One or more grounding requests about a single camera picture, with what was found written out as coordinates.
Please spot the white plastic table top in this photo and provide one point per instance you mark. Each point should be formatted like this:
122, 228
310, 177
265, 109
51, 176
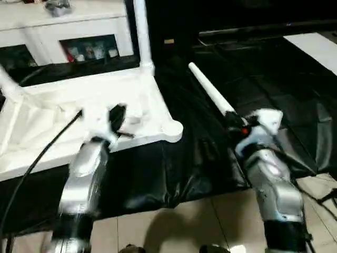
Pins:
79, 100

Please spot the white plastic table leg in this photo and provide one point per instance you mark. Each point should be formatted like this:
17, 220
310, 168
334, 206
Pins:
9, 84
210, 89
142, 31

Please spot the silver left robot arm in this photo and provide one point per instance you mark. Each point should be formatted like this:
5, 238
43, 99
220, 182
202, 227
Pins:
84, 179

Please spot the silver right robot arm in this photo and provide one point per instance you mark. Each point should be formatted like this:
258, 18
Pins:
274, 184

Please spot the toy figures behind cabinet glass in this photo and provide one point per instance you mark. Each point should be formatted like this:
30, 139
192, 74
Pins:
89, 50

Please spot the black work mat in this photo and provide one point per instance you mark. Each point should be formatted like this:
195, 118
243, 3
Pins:
179, 174

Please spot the black tv cabinet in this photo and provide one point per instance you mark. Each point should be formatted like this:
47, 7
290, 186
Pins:
237, 16

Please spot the silver right leg black foot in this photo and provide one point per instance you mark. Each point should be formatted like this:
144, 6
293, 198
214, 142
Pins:
213, 248

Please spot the silver leg black foot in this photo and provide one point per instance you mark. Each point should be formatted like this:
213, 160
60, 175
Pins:
213, 248
131, 249

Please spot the white cabinet with glass doors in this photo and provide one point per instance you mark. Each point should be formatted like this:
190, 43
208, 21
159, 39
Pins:
31, 26

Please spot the grey plush toy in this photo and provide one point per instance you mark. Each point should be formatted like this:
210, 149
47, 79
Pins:
58, 5

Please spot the silver left leg black foot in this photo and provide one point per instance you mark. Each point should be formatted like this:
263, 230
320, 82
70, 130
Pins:
131, 249

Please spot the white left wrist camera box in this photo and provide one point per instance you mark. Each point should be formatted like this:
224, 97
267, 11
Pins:
97, 126

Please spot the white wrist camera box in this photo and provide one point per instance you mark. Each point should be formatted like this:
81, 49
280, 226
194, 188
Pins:
266, 121
97, 126

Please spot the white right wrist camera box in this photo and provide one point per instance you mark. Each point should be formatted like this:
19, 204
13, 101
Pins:
266, 121

